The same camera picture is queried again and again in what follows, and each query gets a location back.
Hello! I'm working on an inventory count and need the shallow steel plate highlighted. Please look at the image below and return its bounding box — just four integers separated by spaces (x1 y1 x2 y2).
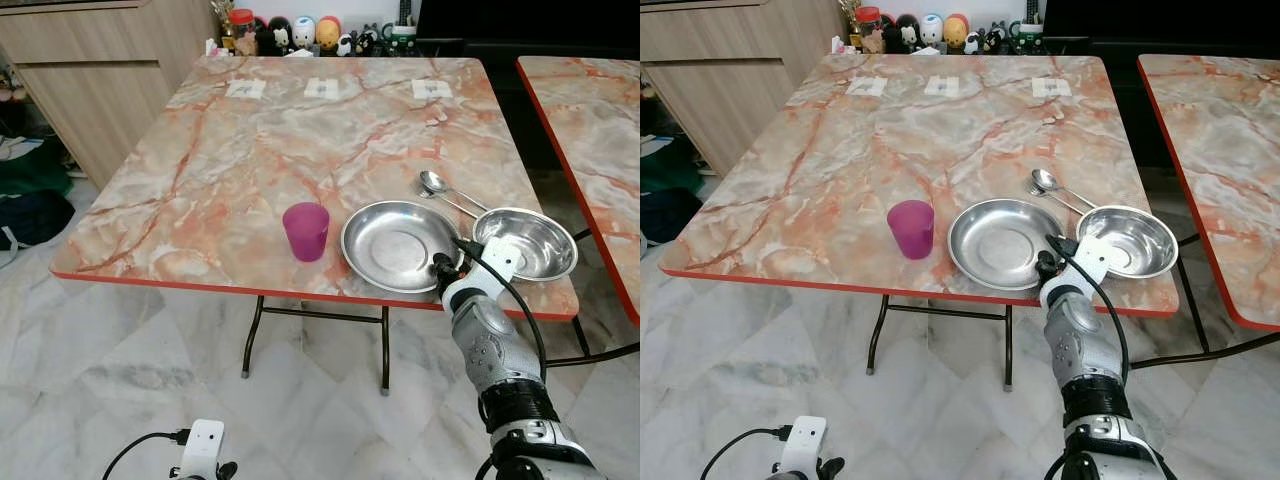
947 198 1067 292
340 200 467 294

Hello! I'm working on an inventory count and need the thin steel utensil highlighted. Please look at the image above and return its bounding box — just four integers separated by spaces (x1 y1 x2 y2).
414 190 481 220
1028 188 1091 217

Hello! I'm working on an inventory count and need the steel spoon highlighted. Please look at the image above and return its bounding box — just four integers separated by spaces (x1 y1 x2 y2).
419 170 493 213
1030 168 1101 211

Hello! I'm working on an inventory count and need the steel bowl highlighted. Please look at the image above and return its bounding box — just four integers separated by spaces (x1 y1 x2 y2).
1090 205 1180 280
472 207 579 283

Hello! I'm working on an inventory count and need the purple plastic cup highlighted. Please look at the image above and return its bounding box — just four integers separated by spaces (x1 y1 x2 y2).
282 202 331 263
887 199 936 261

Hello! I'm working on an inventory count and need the marble top folding table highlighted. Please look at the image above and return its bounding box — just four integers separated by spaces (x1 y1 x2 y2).
516 56 641 367
50 55 581 396
658 53 1181 391
1130 54 1280 371

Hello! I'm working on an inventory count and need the dark blue bag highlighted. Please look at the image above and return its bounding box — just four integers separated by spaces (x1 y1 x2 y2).
640 186 705 245
0 190 77 251

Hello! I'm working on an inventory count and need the green cloth bag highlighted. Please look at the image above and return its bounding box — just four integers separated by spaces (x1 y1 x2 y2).
0 136 73 199
640 132 703 195

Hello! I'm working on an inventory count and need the black television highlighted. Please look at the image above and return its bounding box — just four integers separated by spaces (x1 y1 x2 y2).
415 0 641 43
1041 0 1280 41

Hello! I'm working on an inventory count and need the light wooden cabinet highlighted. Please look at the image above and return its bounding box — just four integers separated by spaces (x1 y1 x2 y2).
640 0 849 177
0 0 222 189

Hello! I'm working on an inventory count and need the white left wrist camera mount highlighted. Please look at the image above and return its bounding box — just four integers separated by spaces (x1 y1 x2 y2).
779 416 829 477
179 420 225 480

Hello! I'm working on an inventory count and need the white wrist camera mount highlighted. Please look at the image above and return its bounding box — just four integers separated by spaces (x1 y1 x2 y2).
779 416 829 477
1062 236 1113 291
179 420 225 480
462 238 523 297

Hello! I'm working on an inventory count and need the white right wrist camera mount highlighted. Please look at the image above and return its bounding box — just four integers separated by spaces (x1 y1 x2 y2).
462 238 523 297
1062 236 1113 291

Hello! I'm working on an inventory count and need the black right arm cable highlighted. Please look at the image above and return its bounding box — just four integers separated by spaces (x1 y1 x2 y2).
454 237 549 386
1045 234 1132 386

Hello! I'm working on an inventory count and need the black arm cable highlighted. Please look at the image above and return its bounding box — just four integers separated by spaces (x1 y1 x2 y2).
454 237 549 386
1045 234 1132 386
102 429 192 480
699 427 791 480

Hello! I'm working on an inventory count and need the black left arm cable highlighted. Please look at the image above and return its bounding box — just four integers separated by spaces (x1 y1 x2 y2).
102 429 192 480
699 427 791 480

